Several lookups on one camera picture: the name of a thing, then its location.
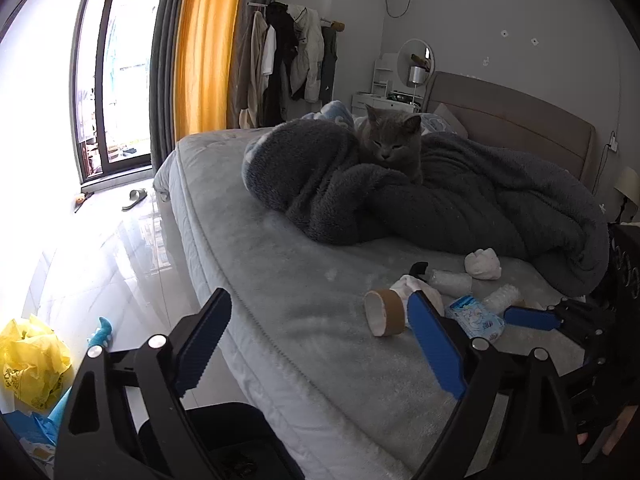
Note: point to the blue plush toy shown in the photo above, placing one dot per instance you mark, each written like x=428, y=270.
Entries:
x=97, y=343

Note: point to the round vanity mirror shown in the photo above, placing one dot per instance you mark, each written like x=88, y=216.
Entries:
x=415, y=63

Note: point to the white dressing table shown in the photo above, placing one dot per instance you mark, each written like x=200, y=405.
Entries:
x=387, y=89

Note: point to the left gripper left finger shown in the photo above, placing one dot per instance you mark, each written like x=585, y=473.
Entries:
x=98, y=439

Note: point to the small white tissue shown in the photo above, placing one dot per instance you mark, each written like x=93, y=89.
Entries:
x=483, y=265

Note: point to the grey curtain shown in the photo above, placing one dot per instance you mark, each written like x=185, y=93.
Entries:
x=161, y=89

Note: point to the grey cat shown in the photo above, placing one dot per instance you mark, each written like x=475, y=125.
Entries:
x=392, y=139

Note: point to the yellow plastic bag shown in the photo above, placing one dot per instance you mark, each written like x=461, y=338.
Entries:
x=34, y=362

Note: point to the blue tissue package on floor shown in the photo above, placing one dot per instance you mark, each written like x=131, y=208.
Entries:
x=36, y=433

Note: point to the dark grey fleece blanket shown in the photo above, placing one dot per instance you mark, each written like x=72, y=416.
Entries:
x=472, y=196

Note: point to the bubble wrap roll lower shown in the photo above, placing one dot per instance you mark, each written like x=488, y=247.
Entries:
x=502, y=298

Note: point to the slipper on floor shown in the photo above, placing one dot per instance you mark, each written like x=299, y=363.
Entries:
x=136, y=196

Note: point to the hanging clothes rack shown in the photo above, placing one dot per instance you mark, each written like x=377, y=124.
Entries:
x=288, y=63

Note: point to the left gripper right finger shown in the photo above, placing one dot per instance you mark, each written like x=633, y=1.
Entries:
x=510, y=420

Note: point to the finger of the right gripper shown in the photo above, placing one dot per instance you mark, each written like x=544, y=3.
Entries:
x=531, y=318

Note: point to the person's right hand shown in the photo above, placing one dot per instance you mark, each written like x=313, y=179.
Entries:
x=617, y=443

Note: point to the orange curtain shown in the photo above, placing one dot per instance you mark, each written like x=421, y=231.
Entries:
x=202, y=65

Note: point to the brown bed headboard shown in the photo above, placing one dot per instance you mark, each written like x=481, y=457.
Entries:
x=505, y=118

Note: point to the window frame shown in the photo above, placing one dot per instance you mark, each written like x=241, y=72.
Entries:
x=109, y=86

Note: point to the black trash bin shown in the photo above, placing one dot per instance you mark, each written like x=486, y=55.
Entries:
x=221, y=441

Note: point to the large white crumpled tissue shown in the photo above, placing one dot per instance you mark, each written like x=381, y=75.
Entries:
x=407, y=285

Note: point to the brown tape roll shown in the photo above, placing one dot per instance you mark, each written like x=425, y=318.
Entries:
x=385, y=312

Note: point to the small black curved piece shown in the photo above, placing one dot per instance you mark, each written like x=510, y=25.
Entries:
x=419, y=269

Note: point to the blue white tissue pack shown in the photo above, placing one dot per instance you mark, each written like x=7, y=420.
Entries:
x=475, y=319

